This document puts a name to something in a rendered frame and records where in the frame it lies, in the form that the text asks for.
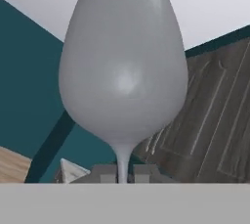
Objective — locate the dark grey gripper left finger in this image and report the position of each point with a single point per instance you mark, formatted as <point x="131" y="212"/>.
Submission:
<point x="103" y="173"/>

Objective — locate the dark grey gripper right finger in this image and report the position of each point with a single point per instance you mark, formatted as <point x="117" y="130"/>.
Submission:
<point x="143" y="173"/>

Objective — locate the grey wine glass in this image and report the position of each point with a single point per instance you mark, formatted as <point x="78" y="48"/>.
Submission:
<point x="123" y="71"/>

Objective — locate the small white angular object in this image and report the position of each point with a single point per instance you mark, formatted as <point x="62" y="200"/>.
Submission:
<point x="70" y="170"/>

